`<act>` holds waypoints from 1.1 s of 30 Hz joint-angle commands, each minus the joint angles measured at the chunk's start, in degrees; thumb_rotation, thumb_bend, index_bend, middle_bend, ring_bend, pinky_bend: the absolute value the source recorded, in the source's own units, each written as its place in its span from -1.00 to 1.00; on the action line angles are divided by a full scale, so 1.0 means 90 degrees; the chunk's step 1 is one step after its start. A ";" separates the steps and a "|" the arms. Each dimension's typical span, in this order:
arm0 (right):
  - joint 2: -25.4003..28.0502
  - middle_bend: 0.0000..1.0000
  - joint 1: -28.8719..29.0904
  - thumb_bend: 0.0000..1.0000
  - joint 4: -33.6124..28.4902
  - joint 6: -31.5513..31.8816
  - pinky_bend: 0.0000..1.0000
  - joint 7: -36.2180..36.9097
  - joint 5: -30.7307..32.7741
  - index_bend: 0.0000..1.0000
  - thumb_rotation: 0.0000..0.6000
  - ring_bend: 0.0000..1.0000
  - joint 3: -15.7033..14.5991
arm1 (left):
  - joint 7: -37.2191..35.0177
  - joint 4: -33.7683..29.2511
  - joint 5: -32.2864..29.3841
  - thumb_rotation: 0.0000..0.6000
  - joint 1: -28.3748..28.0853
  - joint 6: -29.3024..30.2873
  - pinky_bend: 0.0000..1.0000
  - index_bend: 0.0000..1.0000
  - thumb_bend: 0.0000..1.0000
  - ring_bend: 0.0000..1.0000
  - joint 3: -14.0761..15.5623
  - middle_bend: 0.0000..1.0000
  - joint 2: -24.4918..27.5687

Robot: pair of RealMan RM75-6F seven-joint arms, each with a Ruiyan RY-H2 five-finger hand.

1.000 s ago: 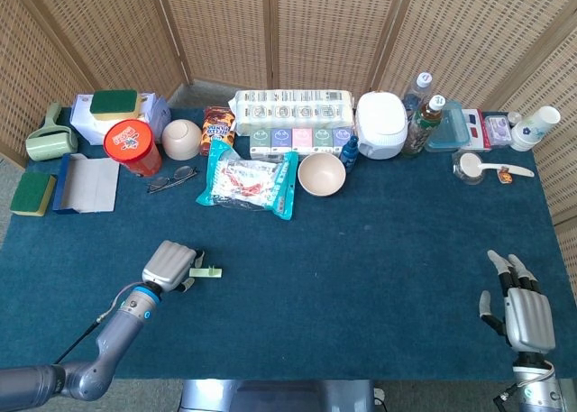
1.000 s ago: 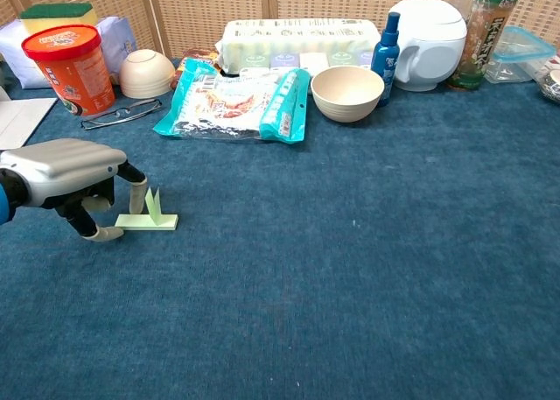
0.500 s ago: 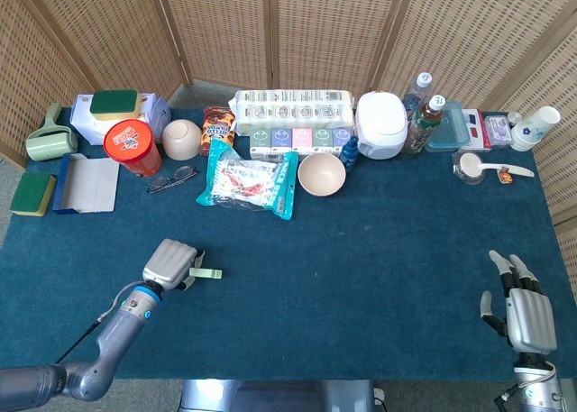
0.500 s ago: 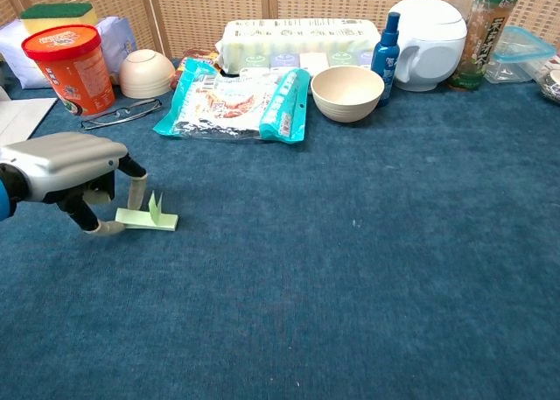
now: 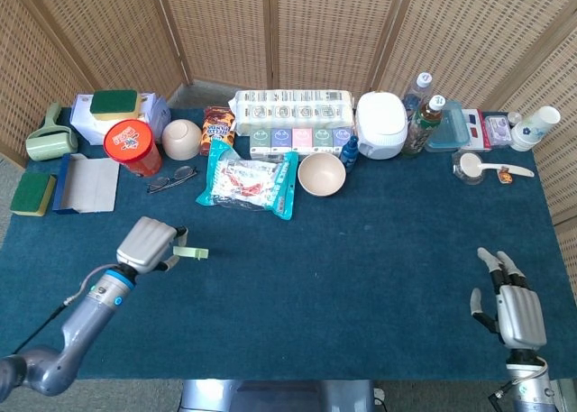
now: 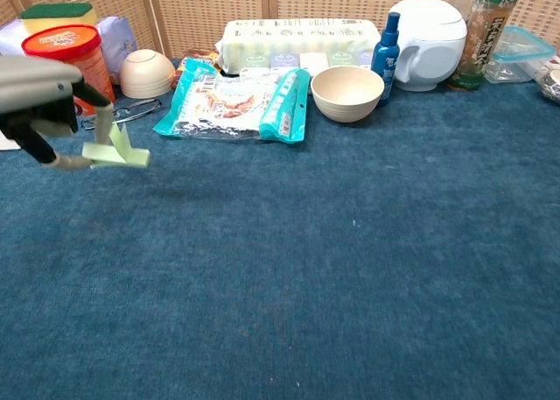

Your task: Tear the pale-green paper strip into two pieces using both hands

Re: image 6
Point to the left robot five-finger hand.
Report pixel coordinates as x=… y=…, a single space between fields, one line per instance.
x=35 y=85

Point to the light green paper strip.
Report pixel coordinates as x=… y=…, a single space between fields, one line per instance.
x=131 y=157

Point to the red instant noodle cup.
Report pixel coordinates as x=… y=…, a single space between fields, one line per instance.
x=61 y=43

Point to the yellow sponge with green scourer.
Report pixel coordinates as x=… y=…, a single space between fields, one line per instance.
x=57 y=21

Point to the white plastic tissue pack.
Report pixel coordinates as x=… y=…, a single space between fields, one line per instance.
x=118 y=37

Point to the black-rimmed eyeglasses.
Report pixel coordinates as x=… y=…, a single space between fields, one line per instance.
x=140 y=105

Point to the upturned beige bowl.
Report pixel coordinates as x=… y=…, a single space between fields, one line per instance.
x=146 y=76

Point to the brown cookie package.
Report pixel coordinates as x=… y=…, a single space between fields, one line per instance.
x=197 y=55

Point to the wicker folding screen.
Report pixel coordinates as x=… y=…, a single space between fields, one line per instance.
x=210 y=6

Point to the teal and clear snack bag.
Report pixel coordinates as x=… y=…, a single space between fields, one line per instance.
x=227 y=102

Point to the green pocket tissue pack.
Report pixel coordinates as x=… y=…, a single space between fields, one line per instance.
x=344 y=58
x=254 y=61

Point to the purple pocket tissue pack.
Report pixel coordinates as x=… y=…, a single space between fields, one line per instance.
x=366 y=58
x=284 y=61

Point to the white toilet paper roll pack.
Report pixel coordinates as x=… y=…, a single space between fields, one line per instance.
x=297 y=37

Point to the pink pocket tissue pack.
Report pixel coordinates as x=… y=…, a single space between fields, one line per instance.
x=314 y=62

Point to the upright beige bowl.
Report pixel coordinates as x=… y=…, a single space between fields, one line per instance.
x=345 y=102

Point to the blue carpet table cover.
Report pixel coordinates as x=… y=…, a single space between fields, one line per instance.
x=306 y=286

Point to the blue spray bottle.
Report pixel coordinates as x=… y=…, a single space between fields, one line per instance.
x=385 y=63

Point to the green tea bottle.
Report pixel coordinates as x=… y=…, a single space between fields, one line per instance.
x=481 y=45

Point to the clear container with blue lid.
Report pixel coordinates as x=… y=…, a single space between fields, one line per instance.
x=520 y=54

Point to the patterned glass bowl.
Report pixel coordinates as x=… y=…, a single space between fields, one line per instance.
x=552 y=85

